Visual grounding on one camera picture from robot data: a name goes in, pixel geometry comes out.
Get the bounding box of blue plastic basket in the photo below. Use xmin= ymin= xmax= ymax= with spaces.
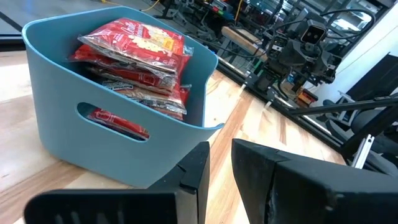
xmin=21 ymin=6 xmax=225 ymax=189

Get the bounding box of black flat panel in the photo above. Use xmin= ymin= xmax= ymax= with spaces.
xmin=346 ymin=52 xmax=398 ymax=102

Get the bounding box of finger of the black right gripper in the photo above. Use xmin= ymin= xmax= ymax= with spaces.
xmin=310 ymin=57 xmax=326 ymax=86
xmin=292 ymin=58 xmax=308 ymax=94

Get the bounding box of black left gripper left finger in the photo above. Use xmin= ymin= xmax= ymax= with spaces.
xmin=24 ymin=141 xmax=211 ymax=224

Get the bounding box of yellow cable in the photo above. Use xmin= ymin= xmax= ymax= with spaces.
xmin=99 ymin=0 xmax=161 ymax=13

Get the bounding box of wooden workbench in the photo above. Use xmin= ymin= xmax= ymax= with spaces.
xmin=221 ymin=26 xmax=269 ymax=62

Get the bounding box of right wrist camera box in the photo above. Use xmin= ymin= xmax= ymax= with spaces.
xmin=300 ymin=19 xmax=328 ymax=45

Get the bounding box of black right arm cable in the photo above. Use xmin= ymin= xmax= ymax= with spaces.
xmin=320 ymin=8 xmax=377 ymax=40

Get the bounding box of small orange box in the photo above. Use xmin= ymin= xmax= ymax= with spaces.
xmin=297 ymin=88 xmax=320 ymax=108

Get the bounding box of black office chair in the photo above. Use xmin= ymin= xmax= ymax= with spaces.
xmin=323 ymin=98 xmax=398 ymax=177

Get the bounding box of red Orville Redenbacher popcorn bag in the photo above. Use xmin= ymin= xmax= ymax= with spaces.
xmin=152 ymin=83 xmax=192 ymax=121
xmin=68 ymin=43 xmax=191 ymax=94
xmin=90 ymin=74 xmax=188 ymax=115
xmin=76 ymin=17 xmax=195 ymax=75
xmin=86 ymin=107 xmax=150 ymax=141

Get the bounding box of silver metal bracket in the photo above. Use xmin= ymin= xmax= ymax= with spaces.
xmin=351 ymin=134 xmax=376 ymax=170

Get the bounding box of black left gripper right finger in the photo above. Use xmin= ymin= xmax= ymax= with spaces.
xmin=231 ymin=138 xmax=398 ymax=224

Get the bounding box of background robot workstation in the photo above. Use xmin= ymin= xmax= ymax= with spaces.
xmin=155 ymin=0 xmax=280 ymax=35

